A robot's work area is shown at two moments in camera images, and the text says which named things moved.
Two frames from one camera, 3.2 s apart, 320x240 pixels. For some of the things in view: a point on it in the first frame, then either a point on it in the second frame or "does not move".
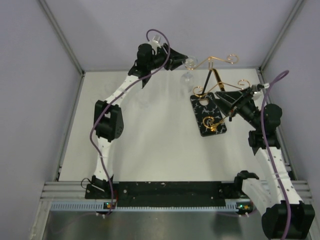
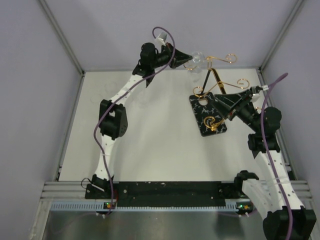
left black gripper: [175, 58] does not move
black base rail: [146, 191] does not move
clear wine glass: [187, 79] → [198, 59]
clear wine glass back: [143, 100] does not move
